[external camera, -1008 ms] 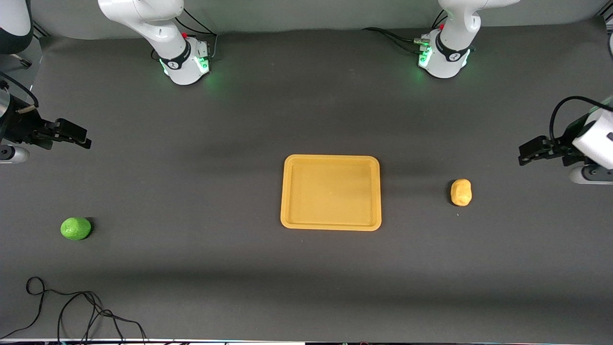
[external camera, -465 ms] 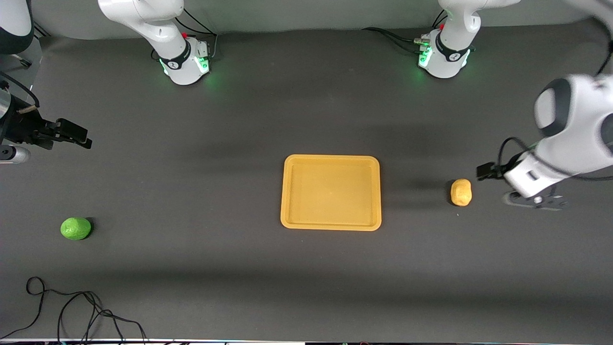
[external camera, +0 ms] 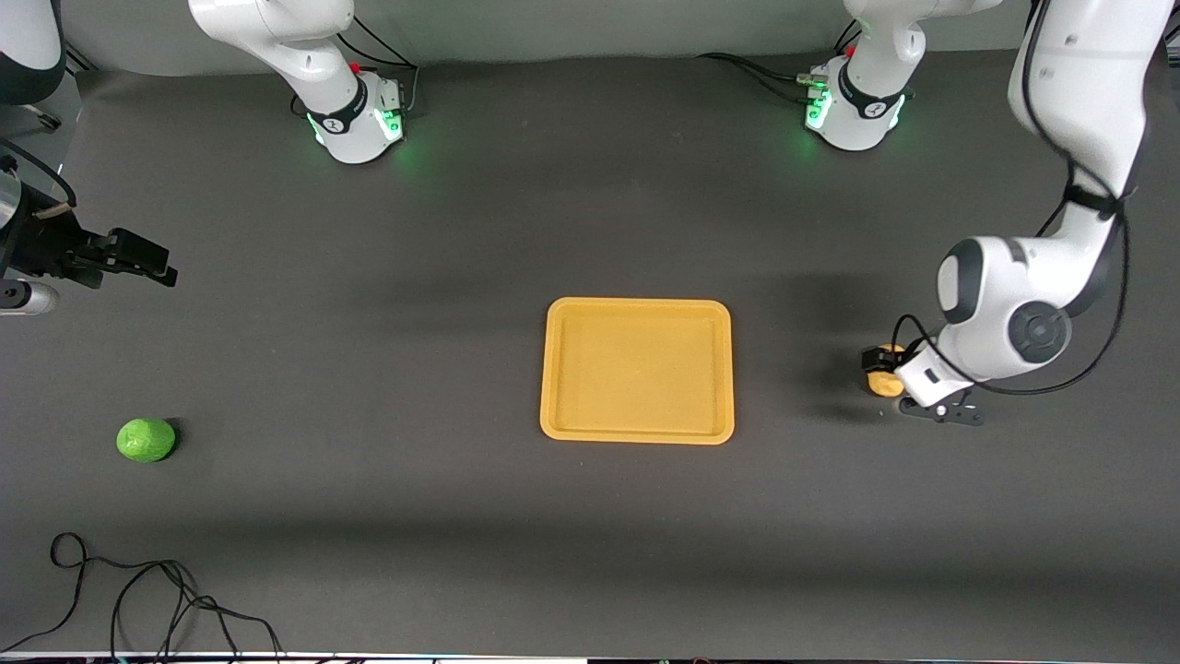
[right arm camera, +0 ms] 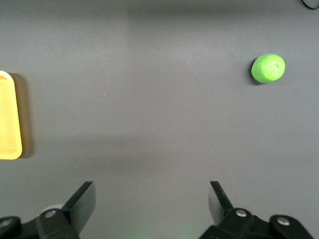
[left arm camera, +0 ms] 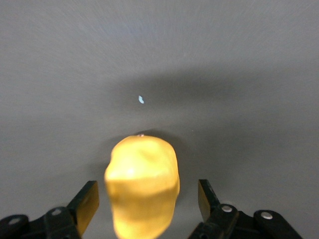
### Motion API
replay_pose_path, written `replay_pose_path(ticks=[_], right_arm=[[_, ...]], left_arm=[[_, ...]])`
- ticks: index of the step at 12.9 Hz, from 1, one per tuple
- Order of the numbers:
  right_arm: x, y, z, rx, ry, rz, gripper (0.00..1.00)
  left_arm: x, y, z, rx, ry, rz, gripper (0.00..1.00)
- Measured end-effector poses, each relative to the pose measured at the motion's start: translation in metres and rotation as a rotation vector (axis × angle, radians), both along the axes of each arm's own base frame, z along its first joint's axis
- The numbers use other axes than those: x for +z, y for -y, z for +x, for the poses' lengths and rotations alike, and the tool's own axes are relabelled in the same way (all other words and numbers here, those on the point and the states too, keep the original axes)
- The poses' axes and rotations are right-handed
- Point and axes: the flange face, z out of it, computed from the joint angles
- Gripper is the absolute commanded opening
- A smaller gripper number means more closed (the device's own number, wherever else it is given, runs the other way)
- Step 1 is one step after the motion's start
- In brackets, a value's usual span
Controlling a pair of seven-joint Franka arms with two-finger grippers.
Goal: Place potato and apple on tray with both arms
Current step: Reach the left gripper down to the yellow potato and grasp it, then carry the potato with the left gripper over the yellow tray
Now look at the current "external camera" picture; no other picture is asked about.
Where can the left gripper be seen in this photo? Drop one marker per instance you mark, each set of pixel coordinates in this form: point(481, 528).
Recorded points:
point(871, 358)

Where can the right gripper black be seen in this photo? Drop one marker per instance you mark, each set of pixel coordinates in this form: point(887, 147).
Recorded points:
point(44, 245)

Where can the yellow-brown potato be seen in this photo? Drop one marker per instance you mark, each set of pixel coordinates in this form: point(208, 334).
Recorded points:
point(885, 383)

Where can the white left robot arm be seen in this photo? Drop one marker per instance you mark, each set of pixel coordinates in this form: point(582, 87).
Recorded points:
point(1069, 83)

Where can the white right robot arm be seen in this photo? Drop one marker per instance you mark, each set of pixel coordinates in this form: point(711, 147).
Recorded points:
point(277, 37)

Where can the yellow plastic tray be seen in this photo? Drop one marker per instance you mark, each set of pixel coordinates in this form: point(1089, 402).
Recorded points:
point(636, 369)

